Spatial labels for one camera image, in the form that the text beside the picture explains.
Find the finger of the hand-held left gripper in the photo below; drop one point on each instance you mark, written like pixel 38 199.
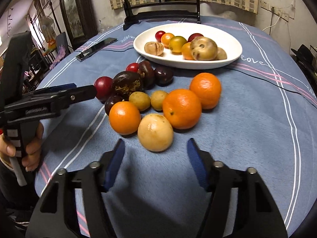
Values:
pixel 79 94
pixel 60 87

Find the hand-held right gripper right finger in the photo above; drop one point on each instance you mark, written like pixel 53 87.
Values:
pixel 198 168

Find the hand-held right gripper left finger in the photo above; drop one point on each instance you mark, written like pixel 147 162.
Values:
pixel 114 166

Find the dark purple plum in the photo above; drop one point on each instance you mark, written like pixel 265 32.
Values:
pixel 163 75
pixel 111 103

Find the wrinkled dark purple fruit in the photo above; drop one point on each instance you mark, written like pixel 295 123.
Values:
pixel 127 84

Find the smooth orange tomato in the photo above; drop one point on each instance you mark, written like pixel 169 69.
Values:
pixel 124 117
pixel 186 52
pixel 167 39

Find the small red tomato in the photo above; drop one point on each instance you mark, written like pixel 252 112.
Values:
pixel 132 67

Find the orange tangerine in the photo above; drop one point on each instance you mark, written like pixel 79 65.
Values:
pixel 206 90
pixel 182 109

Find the dark purple mangosteen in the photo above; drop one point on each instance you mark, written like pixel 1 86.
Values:
pixel 146 73

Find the green-yellow tomato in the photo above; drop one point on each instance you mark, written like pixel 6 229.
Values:
pixel 177 44

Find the spotted tan round fruit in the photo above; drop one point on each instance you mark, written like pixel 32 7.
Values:
pixel 203 48

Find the dark red plum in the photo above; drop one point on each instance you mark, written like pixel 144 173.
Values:
pixel 194 37

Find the white oval plate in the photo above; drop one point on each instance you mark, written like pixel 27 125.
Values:
pixel 218 36

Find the person's left forearm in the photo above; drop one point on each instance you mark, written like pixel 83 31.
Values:
pixel 14 203

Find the person's left hand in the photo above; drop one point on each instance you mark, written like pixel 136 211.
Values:
pixel 33 151

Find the purple cloth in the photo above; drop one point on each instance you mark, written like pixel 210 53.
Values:
pixel 58 55

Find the grey chair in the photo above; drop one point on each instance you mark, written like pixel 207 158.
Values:
pixel 62 42

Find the black smartphone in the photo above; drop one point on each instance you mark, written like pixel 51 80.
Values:
pixel 96 48

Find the standing electric fan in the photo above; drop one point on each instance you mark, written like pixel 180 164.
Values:
pixel 47 24

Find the blue striped tablecloth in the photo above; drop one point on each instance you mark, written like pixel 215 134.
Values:
pixel 247 129

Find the black floor stand pole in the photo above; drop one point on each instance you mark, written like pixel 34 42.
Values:
pixel 50 7

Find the dark wood framed painting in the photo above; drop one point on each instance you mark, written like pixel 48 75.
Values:
pixel 74 10

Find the black hat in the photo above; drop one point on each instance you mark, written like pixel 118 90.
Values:
pixel 303 50

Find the white wall socket strip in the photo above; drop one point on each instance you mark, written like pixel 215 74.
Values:
pixel 278 13

